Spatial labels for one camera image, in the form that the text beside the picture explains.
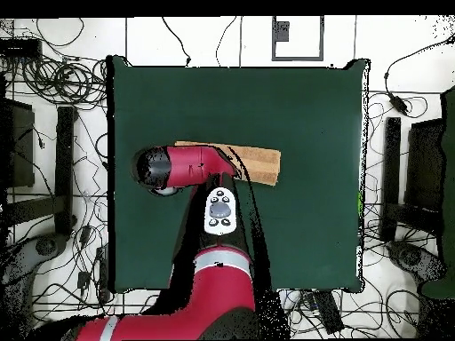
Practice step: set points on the tan terry towel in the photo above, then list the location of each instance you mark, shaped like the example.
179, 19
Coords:
263, 163

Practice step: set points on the grey chair base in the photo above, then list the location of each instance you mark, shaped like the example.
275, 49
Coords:
21, 255
412, 259

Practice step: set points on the black stand base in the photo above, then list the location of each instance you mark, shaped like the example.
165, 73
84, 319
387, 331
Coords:
391, 170
64, 160

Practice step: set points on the grey floor frame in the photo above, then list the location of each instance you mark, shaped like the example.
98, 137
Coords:
273, 39

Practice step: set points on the black power adapter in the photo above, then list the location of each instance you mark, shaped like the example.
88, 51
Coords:
398, 103

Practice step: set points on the wide black power strip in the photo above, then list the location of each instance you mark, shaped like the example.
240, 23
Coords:
327, 312

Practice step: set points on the dark green table cloth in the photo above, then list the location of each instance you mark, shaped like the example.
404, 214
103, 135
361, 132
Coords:
231, 106

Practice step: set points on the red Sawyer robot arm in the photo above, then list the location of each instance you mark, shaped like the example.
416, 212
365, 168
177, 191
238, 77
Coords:
220, 295

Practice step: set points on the black box device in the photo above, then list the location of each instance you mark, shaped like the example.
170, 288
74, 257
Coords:
19, 48

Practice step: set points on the bright green tag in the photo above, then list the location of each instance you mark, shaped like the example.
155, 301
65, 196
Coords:
359, 202

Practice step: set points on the small black adapter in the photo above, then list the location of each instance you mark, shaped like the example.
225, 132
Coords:
83, 280

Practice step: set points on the black box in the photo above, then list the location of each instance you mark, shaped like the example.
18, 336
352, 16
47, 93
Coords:
19, 142
424, 167

